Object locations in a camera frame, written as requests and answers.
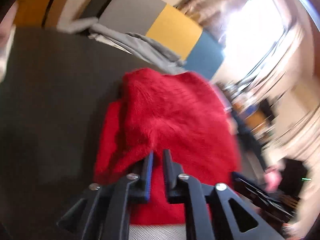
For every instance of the navy garment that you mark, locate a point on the navy garment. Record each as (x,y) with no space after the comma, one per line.
(246,135)

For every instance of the patterned beige curtain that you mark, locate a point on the patterned beige curtain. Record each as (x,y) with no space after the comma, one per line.
(212,5)

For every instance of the bright window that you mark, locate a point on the bright window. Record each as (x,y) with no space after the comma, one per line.
(250,35)

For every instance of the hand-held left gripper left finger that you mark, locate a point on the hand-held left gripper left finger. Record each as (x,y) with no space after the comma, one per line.
(150,177)

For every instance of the orange wooden wardrobe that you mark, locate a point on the orange wooden wardrobe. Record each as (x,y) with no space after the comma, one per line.
(32,12)

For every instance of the person's right hand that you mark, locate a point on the person's right hand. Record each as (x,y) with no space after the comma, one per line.
(273,177)

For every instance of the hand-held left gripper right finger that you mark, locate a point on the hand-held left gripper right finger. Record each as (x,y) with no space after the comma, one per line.
(168,175)

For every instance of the red knit sweater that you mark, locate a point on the red knit sweater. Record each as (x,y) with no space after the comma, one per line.
(175,117)

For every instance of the grey garment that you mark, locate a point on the grey garment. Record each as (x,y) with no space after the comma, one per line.
(150,50)

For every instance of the folded pink sweater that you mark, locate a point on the folded pink sweater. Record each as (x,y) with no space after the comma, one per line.
(6,27)

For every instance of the grey yellow blue sofa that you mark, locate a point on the grey yellow blue sofa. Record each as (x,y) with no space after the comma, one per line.
(175,35)

